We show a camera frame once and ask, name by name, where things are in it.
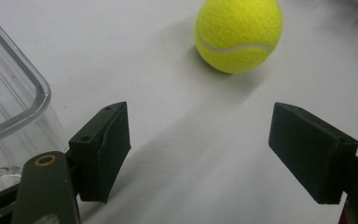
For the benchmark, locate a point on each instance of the yellow tennis ball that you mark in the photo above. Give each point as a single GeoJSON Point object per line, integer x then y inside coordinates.
{"type": "Point", "coordinates": [238, 34]}

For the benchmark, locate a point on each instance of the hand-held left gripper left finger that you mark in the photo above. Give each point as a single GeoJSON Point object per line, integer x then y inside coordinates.
{"type": "Point", "coordinates": [101, 149]}

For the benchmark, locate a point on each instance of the clear plastic container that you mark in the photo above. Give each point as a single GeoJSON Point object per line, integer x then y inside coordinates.
{"type": "Point", "coordinates": [11, 102]}

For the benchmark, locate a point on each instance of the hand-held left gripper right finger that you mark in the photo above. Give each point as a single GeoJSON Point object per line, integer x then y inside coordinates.
{"type": "Point", "coordinates": [310, 149]}

